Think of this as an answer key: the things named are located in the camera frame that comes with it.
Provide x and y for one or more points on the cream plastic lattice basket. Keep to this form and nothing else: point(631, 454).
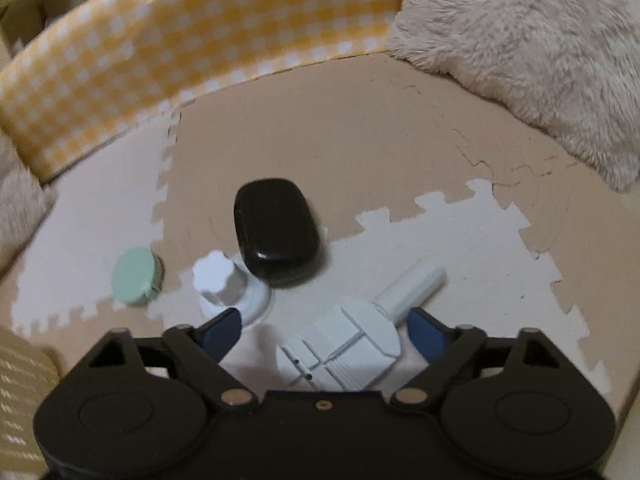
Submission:
point(25, 385)

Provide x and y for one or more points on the beige white foam puzzle mat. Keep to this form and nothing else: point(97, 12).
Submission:
point(380, 160)

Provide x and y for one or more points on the white knob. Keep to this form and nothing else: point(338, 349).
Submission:
point(220, 280)

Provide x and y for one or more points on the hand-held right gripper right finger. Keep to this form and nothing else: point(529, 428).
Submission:
point(425, 334)

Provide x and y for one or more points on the black oval case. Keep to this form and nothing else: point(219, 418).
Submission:
point(275, 230)

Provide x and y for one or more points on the mint green round case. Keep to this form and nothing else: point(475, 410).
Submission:
point(132, 277)

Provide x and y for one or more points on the yellow checked bed cloth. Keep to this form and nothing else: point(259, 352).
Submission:
point(175, 45)

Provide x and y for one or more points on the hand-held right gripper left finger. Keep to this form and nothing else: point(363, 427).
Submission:
point(222, 331)

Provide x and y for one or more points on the white plastic hand tool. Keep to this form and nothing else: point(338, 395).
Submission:
point(360, 330)

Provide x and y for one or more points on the fluffy white cushion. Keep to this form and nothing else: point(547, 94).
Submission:
point(540, 40)
point(22, 210)

